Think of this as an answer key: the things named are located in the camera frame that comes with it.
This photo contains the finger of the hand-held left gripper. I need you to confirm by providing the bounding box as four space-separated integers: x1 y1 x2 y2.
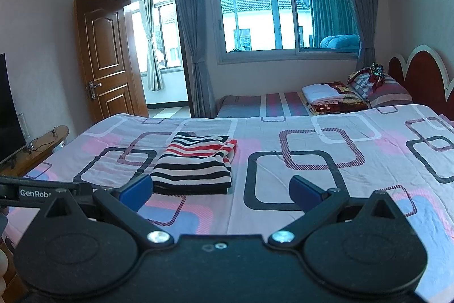
71 183 94 199

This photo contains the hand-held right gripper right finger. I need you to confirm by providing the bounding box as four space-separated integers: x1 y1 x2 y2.
268 175 400 248

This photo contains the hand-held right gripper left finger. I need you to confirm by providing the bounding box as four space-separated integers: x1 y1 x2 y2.
44 173 174 248

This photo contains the striped knit sweater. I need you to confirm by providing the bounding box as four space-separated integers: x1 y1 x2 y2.
150 131 238 196

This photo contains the person's left hand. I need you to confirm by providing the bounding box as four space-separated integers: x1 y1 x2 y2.
0 248 9 295

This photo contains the bed with patterned sheet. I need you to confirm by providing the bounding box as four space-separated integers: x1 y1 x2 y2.
3 104 454 303

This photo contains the wooden television stand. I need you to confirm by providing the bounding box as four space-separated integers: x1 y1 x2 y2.
0 126 70 179

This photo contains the black television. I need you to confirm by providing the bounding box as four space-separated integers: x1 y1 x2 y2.
0 54 28 164

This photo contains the folded blankets stack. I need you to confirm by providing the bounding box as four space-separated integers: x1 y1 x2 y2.
307 81 369 116

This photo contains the brown wooden door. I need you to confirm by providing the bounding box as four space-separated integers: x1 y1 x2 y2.
74 0 150 124

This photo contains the striped pillow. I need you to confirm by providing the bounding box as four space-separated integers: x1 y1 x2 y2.
348 69 414 108

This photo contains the white balcony curtain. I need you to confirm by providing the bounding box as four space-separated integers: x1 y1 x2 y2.
139 0 165 92

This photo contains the colourful bundle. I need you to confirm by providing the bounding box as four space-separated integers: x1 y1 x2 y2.
369 62 386 84

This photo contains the teal quilt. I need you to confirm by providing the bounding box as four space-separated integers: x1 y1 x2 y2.
319 34 360 53

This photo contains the balcony window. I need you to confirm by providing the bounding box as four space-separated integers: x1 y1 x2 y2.
152 0 184 71

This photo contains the red scalloped headboard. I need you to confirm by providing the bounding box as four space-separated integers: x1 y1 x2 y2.
388 45 454 112

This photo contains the large sliding window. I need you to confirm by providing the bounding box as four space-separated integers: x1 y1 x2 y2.
207 0 361 64

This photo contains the metal door handle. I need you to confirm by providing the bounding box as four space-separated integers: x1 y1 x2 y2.
87 81 104 101

